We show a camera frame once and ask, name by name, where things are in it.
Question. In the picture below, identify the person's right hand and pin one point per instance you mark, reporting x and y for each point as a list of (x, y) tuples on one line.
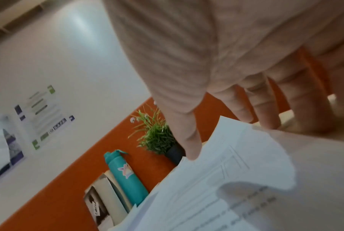
[(217, 45)]

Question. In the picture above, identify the white printed paper sheets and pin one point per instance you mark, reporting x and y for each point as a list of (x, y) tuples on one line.
[(217, 180)]

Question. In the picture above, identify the potted green plant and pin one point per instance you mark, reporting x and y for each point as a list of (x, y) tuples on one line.
[(156, 135)]

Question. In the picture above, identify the light wooden table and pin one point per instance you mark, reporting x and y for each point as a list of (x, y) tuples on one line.
[(342, 128)]

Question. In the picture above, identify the teal water bottle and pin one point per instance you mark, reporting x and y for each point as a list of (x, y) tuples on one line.
[(126, 180)]

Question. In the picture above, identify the large beige book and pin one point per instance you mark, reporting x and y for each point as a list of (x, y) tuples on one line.
[(119, 187)]

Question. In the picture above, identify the small black cover book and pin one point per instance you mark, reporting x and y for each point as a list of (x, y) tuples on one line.
[(106, 203)]

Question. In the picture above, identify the orange fabric partition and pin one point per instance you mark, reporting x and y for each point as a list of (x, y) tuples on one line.
[(75, 180)]

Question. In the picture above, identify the white green wall poster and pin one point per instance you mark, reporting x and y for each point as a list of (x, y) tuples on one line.
[(43, 112)]

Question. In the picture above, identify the purple photo wall poster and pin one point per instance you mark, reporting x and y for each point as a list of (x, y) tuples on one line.
[(3, 146)]

